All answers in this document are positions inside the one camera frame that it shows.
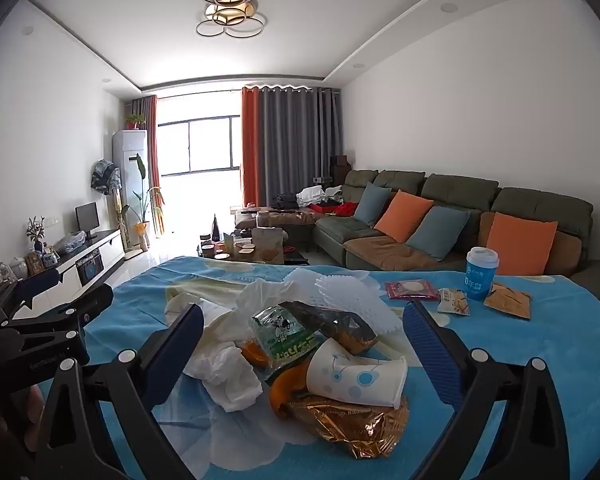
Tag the gold foil wrapper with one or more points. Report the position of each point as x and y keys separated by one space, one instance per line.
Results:
x=350 y=430

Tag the brown boxes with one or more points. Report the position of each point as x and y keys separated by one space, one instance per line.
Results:
x=341 y=167

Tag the grey curtain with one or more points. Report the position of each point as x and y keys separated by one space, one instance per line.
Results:
x=300 y=140
x=139 y=110

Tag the green sofa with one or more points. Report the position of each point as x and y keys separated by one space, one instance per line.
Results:
x=455 y=185

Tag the green snack packet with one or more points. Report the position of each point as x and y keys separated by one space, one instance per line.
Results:
x=280 y=335

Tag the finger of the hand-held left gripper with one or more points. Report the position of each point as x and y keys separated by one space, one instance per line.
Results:
x=40 y=281
x=92 y=302

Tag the white standing air conditioner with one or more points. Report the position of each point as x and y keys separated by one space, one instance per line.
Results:
x=130 y=170

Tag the clear wrapped ornament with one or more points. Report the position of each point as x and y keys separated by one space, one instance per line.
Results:
x=2 y=272

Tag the white tissue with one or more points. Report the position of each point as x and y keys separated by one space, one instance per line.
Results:
x=240 y=305
x=230 y=380

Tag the blue floral blanket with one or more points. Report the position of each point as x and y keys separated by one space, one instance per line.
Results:
x=505 y=355

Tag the white paper cup blue circles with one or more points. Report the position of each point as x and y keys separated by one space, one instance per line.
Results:
x=350 y=375

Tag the wooden picture frame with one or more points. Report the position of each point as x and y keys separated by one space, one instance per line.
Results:
x=34 y=264

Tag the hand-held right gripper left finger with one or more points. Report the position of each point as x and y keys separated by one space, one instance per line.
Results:
x=180 y=345

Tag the brown paper bag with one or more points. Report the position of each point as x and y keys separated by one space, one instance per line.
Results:
x=267 y=245

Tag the red cloth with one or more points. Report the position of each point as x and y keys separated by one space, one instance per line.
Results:
x=345 y=209

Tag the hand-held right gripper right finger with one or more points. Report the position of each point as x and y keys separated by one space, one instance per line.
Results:
x=427 y=350

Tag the crumpled cream paper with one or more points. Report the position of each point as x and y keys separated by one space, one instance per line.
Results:
x=185 y=306

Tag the white wall switches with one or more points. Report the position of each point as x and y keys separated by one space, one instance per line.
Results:
x=52 y=220

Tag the tall leafy potted plant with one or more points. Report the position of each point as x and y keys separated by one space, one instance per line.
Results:
x=141 y=232

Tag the vase with plant sprigs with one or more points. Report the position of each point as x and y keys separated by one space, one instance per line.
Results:
x=36 y=232

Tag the glass coffee table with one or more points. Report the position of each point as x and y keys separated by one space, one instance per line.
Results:
x=295 y=258

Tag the red snack packet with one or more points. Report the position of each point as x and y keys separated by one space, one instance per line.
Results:
x=410 y=290

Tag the white tv cabinet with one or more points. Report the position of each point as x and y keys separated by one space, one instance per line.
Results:
x=105 y=255

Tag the black bag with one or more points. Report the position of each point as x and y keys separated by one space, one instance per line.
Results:
x=285 y=201

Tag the thin white foam sheet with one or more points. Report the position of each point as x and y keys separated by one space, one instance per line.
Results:
x=300 y=282

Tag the dark clear plastic wrapper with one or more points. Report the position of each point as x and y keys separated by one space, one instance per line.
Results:
x=342 y=330

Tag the window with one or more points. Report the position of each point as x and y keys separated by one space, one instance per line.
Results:
x=200 y=145

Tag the orange cushion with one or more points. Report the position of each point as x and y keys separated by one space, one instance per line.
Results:
x=522 y=245
x=402 y=215

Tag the white clothes pile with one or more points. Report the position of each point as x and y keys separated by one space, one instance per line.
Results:
x=317 y=195

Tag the small green potted plant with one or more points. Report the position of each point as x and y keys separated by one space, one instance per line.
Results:
x=135 y=121

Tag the orange curtain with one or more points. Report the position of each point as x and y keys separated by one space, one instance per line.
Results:
x=251 y=145
x=154 y=160

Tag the brown snack wrapper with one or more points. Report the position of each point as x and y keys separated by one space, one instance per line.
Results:
x=507 y=302

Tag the orange peel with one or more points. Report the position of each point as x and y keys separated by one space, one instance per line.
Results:
x=255 y=353
x=285 y=390

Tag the covered standing fan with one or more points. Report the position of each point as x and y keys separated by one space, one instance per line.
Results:
x=105 y=175

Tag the plastic covered bundle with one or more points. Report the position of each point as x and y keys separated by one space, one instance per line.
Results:
x=74 y=242

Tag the black monitor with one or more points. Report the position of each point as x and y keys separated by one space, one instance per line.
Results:
x=86 y=217

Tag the blue cushion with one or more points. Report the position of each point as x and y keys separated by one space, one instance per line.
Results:
x=372 y=202
x=437 y=232

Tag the small white snack wrapper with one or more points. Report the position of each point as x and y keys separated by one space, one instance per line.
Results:
x=452 y=302

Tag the white foam fruit net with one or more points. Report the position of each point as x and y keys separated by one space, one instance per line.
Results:
x=352 y=297

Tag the blue white ceramic jar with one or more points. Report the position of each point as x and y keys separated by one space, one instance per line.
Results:
x=50 y=257

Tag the blue cup white lid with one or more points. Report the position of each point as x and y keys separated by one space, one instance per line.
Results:
x=481 y=280

